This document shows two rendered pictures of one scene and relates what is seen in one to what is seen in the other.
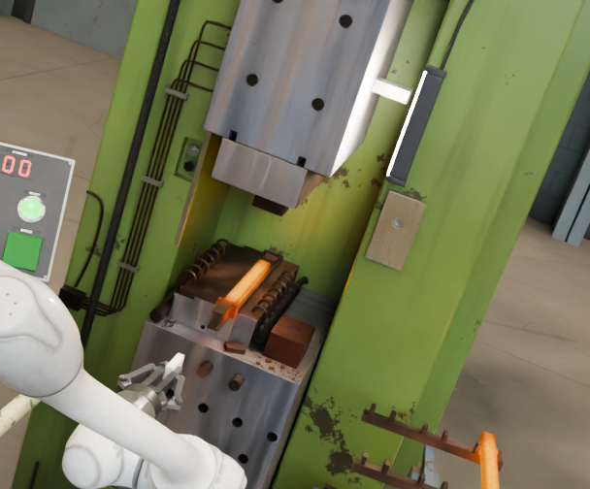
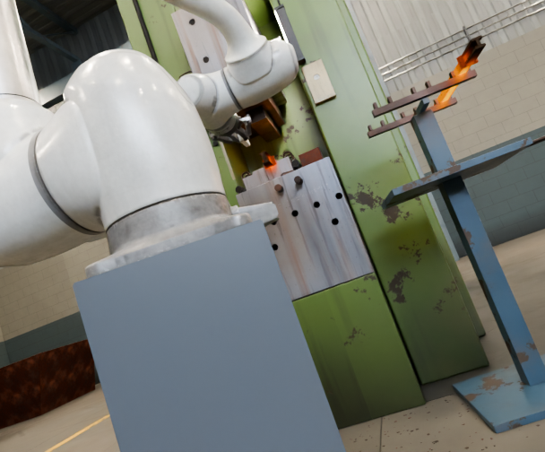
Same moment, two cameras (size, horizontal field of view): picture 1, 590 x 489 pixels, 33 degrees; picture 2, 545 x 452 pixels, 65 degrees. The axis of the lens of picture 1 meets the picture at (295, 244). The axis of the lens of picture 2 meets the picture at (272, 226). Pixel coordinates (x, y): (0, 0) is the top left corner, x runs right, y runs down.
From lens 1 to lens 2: 1.48 m
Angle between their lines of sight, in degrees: 28
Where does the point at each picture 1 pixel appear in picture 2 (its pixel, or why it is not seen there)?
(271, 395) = (320, 174)
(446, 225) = (337, 61)
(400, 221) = (316, 75)
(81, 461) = (184, 83)
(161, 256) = (231, 190)
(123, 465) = (214, 82)
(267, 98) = (217, 60)
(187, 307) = (253, 180)
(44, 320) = not seen: outside the picture
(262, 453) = (341, 209)
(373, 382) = (370, 158)
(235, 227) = not seen: hidden behind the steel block
